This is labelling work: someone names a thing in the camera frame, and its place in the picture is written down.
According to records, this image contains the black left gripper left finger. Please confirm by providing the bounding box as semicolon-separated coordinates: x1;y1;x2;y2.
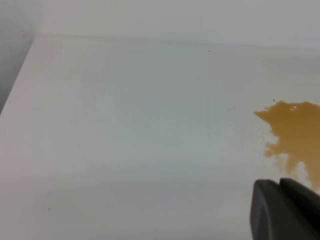
250;179;320;240

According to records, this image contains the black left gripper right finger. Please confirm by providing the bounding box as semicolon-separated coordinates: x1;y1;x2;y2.
279;178;320;220

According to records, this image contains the brown coffee stain puddle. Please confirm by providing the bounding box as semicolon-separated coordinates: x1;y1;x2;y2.
254;101;320;191

